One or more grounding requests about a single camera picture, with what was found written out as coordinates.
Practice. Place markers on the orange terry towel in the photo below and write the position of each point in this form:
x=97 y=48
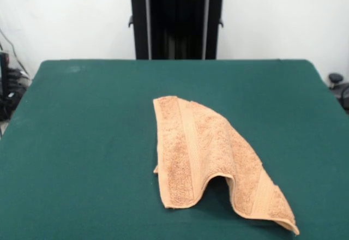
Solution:
x=212 y=141

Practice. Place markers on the dark green table cloth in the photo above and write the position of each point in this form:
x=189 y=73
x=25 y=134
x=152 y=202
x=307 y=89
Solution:
x=81 y=141

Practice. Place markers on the black equipment stack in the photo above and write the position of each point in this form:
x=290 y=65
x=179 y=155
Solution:
x=11 y=92

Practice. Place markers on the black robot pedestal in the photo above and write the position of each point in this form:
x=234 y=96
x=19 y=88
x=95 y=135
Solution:
x=177 y=27

